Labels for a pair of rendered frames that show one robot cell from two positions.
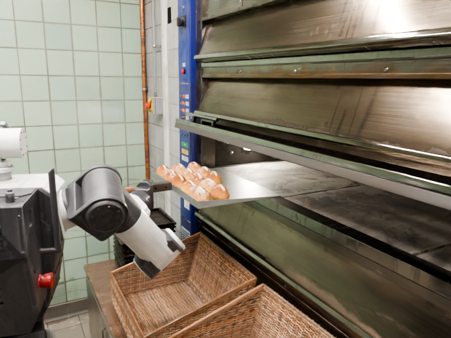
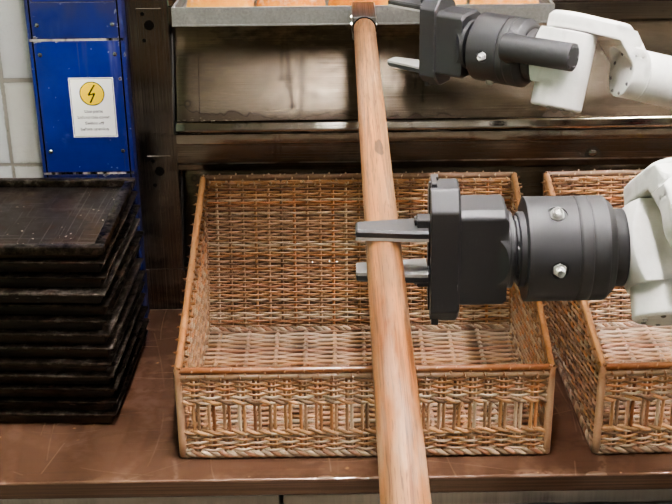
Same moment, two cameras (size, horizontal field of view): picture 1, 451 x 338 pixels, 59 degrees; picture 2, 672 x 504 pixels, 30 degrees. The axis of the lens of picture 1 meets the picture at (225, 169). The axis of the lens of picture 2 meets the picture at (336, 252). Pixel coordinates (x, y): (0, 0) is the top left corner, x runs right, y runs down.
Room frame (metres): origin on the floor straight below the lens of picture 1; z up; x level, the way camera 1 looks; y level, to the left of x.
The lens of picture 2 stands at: (0.78, 1.81, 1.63)
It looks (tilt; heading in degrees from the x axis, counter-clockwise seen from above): 24 degrees down; 298
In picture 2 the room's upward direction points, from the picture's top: 1 degrees counter-clockwise
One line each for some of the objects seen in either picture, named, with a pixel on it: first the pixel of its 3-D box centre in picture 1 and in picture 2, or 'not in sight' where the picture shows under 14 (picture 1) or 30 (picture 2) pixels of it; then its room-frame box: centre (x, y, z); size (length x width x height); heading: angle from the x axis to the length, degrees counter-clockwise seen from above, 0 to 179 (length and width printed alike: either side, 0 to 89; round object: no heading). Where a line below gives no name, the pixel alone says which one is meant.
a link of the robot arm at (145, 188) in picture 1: (140, 200); (468, 44); (1.38, 0.31, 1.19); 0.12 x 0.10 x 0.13; 173
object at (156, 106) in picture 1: (155, 105); not in sight; (2.50, 0.44, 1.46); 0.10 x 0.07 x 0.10; 28
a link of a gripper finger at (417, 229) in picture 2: not in sight; (392, 226); (1.19, 0.94, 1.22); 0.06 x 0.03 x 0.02; 28
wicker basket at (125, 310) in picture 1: (177, 290); (361, 303); (1.59, 0.20, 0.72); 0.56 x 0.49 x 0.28; 28
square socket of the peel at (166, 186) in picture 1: (160, 186); (363, 20); (1.56, 0.26, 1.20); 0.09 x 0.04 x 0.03; 118
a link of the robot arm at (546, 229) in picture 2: not in sight; (500, 250); (1.11, 0.90, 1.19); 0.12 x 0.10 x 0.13; 27
